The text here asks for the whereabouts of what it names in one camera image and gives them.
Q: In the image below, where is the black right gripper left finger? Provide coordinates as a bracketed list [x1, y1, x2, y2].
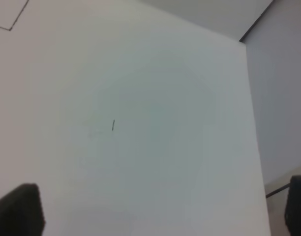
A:
[0, 183, 46, 236]

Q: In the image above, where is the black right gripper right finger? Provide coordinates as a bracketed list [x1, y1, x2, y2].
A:
[284, 176, 301, 236]

